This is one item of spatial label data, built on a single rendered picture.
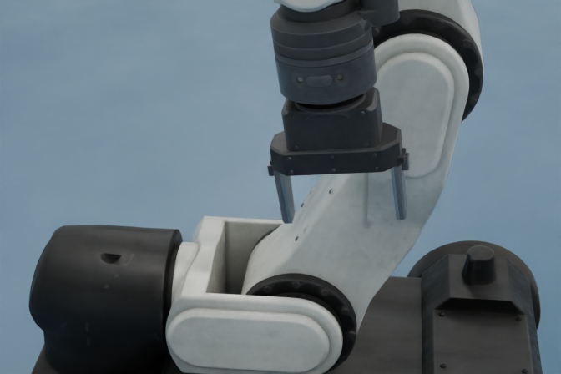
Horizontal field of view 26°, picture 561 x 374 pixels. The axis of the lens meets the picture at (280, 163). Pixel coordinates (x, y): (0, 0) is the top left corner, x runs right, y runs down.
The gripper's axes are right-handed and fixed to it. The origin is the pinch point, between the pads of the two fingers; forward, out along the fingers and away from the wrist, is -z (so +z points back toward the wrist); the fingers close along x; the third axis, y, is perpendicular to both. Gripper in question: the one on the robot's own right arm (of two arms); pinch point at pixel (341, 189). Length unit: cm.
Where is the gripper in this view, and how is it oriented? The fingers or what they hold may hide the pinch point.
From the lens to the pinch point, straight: 114.5
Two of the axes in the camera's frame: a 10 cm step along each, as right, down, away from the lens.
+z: -1.3, -8.8, -4.6
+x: 9.8, -0.4, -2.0
